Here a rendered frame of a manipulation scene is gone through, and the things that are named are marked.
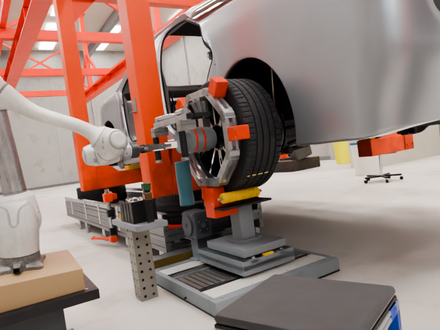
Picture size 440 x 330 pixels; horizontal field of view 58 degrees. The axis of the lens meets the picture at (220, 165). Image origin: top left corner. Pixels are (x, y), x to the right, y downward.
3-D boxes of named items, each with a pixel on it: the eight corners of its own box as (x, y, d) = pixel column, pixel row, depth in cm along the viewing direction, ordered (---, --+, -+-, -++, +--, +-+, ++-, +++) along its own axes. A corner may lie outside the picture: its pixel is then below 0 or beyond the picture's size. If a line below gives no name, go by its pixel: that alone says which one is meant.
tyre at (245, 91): (229, 62, 247) (211, 152, 280) (196, 62, 234) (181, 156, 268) (296, 107, 202) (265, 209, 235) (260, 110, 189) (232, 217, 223)
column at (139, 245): (158, 296, 224) (148, 223, 222) (141, 302, 219) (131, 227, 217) (151, 292, 233) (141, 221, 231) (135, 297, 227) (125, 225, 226)
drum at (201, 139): (219, 149, 222) (216, 124, 221) (186, 154, 211) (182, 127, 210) (207, 150, 234) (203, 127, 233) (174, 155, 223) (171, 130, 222)
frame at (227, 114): (244, 185, 206) (230, 80, 203) (234, 187, 202) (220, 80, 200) (195, 184, 252) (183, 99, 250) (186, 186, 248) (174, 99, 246)
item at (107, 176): (144, 181, 456) (140, 151, 454) (99, 188, 428) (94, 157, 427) (139, 181, 470) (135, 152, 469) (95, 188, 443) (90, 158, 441)
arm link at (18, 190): (4, 248, 172) (11, 237, 192) (44, 238, 177) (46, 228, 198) (-43, 70, 163) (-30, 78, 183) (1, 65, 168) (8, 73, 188)
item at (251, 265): (294, 261, 228) (293, 244, 228) (244, 279, 210) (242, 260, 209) (245, 248, 271) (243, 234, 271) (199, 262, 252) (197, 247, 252)
